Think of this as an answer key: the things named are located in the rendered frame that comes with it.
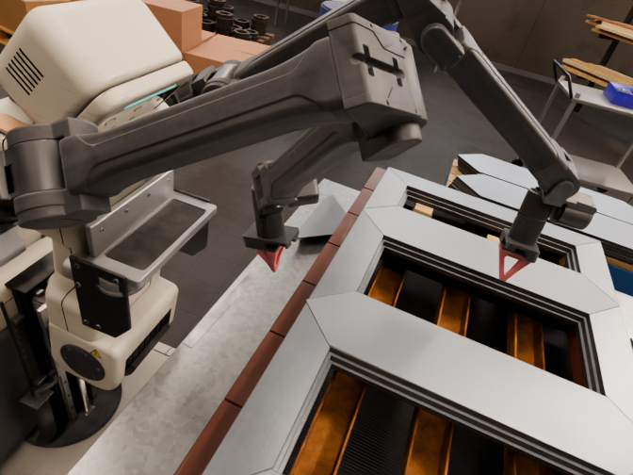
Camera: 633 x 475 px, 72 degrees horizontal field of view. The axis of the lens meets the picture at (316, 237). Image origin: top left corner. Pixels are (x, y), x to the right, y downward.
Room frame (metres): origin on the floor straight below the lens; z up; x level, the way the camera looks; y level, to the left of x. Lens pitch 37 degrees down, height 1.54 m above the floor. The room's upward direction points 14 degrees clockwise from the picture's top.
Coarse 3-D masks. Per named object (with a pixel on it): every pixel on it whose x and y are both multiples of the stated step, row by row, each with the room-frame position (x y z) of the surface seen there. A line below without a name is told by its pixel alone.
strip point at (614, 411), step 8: (608, 400) 0.61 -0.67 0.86; (616, 408) 0.59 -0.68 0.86; (616, 416) 0.57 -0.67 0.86; (624, 416) 0.58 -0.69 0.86; (616, 424) 0.55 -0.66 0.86; (624, 424) 0.56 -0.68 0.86; (632, 424) 0.56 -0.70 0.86; (616, 432) 0.53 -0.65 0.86; (624, 432) 0.54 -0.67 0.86; (632, 432) 0.54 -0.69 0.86; (616, 440) 0.51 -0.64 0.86; (624, 440) 0.52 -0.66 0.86; (632, 440) 0.52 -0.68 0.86; (624, 448) 0.50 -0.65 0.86; (632, 448) 0.51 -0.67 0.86; (624, 456) 0.48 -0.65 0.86; (632, 456) 0.49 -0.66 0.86; (624, 464) 0.47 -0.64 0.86; (632, 464) 0.47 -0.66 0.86; (624, 472) 0.45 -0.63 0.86; (632, 472) 0.46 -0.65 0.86
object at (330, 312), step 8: (328, 296) 0.71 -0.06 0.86; (336, 296) 0.72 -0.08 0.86; (344, 296) 0.72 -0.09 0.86; (352, 296) 0.73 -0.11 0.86; (320, 304) 0.68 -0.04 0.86; (328, 304) 0.68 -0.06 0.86; (336, 304) 0.69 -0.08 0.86; (344, 304) 0.70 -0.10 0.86; (320, 312) 0.66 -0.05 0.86; (328, 312) 0.66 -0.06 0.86; (336, 312) 0.67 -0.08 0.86; (344, 312) 0.67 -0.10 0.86; (320, 320) 0.63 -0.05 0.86; (328, 320) 0.64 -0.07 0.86; (336, 320) 0.64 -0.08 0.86; (320, 328) 0.61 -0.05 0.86; (328, 328) 0.62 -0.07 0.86; (336, 328) 0.62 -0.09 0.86; (328, 336) 0.59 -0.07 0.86
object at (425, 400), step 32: (416, 192) 1.32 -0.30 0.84; (480, 224) 1.25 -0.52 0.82; (416, 256) 0.97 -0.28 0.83; (576, 256) 1.14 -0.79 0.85; (480, 288) 0.92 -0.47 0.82; (512, 288) 0.92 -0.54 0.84; (576, 320) 0.87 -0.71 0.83; (320, 384) 0.50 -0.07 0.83; (384, 384) 0.54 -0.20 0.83; (448, 416) 0.50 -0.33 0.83; (480, 416) 0.50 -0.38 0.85; (288, 448) 0.37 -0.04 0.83; (512, 448) 0.47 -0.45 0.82; (544, 448) 0.47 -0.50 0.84
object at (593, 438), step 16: (576, 400) 0.59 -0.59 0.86; (592, 400) 0.60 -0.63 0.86; (576, 416) 0.55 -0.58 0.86; (592, 416) 0.56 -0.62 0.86; (608, 416) 0.57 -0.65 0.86; (576, 432) 0.51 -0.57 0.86; (592, 432) 0.52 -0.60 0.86; (608, 432) 0.53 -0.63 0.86; (576, 448) 0.48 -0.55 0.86; (592, 448) 0.49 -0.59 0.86; (608, 448) 0.49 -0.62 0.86; (592, 464) 0.45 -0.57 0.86; (608, 464) 0.46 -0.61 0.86
